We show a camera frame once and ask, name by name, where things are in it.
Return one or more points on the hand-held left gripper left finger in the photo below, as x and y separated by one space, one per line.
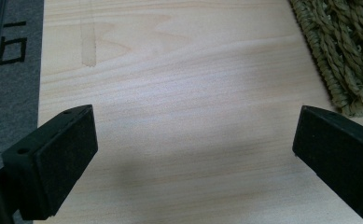
54 161

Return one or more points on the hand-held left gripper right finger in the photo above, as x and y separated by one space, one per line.
337 155

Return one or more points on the woven straw basket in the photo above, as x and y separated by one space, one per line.
344 49

